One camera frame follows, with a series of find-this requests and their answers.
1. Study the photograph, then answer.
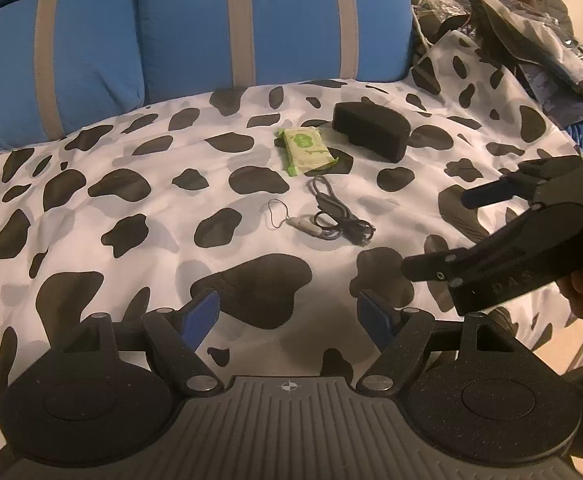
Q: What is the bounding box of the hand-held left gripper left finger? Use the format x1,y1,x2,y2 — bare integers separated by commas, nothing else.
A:
66,289,223,397

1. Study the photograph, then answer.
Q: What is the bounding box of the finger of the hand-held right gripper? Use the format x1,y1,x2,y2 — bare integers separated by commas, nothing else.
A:
462,158,583,210
402,202,583,287

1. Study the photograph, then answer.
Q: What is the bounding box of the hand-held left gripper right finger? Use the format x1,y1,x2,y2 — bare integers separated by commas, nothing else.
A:
355,289,518,397

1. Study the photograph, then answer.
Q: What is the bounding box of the black charging cable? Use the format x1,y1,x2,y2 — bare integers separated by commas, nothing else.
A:
310,175,377,247

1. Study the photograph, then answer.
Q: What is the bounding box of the cow print blanket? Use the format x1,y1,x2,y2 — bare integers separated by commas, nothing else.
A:
0,30,583,472

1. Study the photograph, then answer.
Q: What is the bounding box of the small white case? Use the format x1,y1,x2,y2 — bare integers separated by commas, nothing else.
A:
290,216,323,239

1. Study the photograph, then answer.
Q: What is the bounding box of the black pouch case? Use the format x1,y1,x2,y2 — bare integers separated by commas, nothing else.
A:
332,101,410,164

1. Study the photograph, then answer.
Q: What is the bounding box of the green wet wipes packet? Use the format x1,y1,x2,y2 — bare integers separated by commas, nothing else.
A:
277,127,340,177

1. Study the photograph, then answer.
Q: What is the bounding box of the cow print cloth bag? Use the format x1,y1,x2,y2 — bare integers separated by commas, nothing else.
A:
471,0,575,58

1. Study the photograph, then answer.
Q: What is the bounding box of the blue grey striped pillow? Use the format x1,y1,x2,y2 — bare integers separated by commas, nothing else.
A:
0,0,148,157
138,0,415,105

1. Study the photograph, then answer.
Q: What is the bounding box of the white rope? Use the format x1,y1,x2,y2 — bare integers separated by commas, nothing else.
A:
414,2,439,53

